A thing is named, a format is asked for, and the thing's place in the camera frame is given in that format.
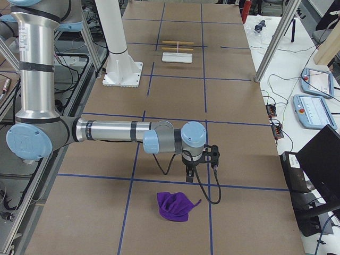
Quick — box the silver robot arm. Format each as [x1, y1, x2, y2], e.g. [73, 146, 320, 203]
[6, 1, 208, 181]

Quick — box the upper teach pendant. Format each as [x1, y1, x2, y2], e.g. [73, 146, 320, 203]
[301, 67, 334, 98]

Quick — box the orange connector box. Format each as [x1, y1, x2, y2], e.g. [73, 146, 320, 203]
[271, 123, 284, 140]
[266, 104, 277, 118]

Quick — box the black computer case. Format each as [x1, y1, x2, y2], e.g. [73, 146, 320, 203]
[280, 151, 312, 193]

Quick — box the purple towel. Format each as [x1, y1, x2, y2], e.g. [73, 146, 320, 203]
[157, 192, 201, 222]

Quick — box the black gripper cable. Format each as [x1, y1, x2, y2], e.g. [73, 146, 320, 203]
[153, 151, 222, 205]

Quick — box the teach pendant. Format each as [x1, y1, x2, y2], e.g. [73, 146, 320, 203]
[293, 95, 337, 130]
[301, 67, 334, 98]

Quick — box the lower teach pendant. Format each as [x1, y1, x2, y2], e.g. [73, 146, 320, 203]
[293, 95, 337, 130]

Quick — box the near wooden rack rod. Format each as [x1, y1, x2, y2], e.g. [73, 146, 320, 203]
[161, 47, 194, 52]

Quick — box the lower orange connector box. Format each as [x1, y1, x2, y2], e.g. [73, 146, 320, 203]
[271, 123, 284, 140]

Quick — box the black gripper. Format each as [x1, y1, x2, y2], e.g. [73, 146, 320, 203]
[181, 154, 201, 182]

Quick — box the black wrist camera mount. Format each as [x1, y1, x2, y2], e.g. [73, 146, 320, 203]
[199, 144, 220, 169]

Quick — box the white pedestal column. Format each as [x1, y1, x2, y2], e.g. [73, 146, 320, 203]
[95, 0, 143, 87]

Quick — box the upper orange connector box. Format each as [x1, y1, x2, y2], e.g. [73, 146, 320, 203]
[266, 104, 277, 118]

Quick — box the aluminium frame post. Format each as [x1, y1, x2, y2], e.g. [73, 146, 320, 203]
[254, 0, 301, 83]

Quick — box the black monitor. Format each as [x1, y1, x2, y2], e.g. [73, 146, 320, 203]
[296, 124, 339, 201]

